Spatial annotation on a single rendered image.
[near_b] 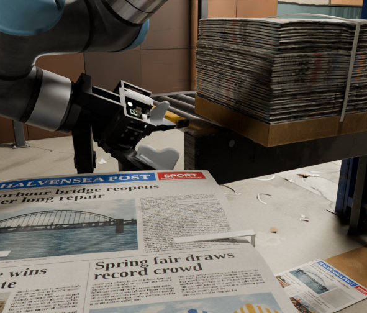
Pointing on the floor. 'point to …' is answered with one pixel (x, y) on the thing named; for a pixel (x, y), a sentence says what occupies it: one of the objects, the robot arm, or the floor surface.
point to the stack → (117, 247)
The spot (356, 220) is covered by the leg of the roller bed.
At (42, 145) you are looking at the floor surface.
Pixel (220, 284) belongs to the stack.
